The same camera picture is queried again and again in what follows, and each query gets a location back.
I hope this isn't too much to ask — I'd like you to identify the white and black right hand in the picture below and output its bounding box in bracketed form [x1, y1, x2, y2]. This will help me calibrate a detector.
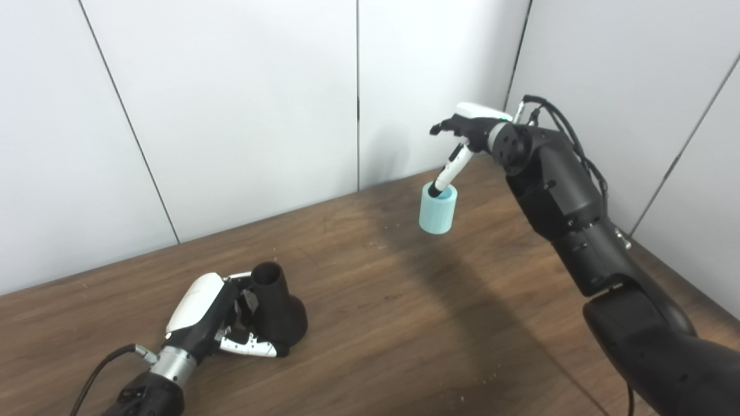
[428, 102, 514, 198]

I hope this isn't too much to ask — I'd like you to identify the white and black left hand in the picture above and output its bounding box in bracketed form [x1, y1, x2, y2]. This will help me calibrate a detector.
[165, 272, 279, 365]

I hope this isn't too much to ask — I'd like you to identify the black flared nozzle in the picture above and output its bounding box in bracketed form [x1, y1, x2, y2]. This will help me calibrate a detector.
[250, 261, 309, 358]

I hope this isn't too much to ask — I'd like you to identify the light blue cylindrical cup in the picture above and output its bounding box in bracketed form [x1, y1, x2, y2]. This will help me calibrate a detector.
[419, 181, 458, 235]

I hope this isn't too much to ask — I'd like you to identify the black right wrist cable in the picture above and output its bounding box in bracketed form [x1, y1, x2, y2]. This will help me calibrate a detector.
[515, 95, 609, 220]

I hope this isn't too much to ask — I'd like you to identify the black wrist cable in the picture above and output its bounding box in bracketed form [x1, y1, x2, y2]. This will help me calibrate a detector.
[515, 95, 609, 220]
[69, 344, 160, 416]

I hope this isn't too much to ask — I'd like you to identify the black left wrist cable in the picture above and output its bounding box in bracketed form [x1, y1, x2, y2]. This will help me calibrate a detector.
[69, 344, 160, 416]

